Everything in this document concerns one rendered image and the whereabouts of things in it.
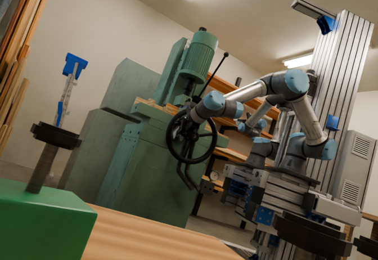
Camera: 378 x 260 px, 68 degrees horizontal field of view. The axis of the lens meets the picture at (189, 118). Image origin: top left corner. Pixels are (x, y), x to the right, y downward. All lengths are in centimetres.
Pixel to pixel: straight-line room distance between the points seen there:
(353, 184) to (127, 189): 138
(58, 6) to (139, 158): 305
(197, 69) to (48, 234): 158
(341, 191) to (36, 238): 186
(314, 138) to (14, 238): 143
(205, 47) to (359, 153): 119
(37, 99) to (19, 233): 375
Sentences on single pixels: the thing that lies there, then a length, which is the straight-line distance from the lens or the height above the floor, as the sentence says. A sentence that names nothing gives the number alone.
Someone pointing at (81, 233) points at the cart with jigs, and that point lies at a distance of 30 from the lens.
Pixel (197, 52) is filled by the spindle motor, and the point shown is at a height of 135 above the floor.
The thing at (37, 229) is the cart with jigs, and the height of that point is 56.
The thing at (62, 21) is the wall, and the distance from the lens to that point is 420.
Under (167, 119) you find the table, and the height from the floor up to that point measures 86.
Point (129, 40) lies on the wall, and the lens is 426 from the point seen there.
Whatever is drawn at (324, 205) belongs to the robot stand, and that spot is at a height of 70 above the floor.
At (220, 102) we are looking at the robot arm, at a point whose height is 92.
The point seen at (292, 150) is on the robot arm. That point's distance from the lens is 167.
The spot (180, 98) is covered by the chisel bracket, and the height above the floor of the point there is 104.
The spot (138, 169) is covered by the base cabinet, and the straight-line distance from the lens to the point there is 155.
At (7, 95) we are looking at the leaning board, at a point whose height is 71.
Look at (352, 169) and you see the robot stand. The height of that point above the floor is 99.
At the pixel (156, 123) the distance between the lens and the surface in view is 156.
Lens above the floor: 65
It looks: 10 degrees up
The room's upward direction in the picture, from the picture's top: 20 degrees clockwise
